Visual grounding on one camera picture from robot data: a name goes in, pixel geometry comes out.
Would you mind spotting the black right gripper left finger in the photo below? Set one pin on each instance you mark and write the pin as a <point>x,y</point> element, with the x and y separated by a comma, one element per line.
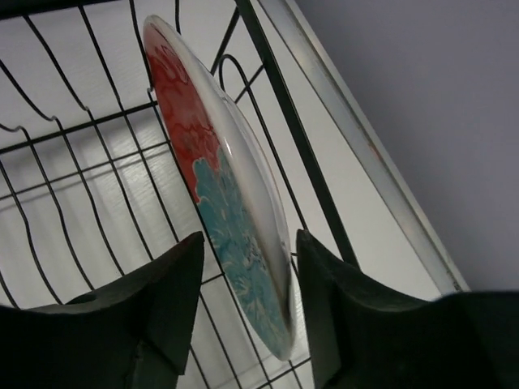
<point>134,332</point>

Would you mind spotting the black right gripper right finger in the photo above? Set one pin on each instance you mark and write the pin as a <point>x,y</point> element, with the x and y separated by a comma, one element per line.
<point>363,334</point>

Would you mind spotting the red and teal plate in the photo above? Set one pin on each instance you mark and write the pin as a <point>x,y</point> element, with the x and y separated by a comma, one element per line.
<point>230,181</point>

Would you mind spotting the black wire dish rack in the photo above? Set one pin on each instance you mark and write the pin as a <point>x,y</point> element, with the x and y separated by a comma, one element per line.
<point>90,188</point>

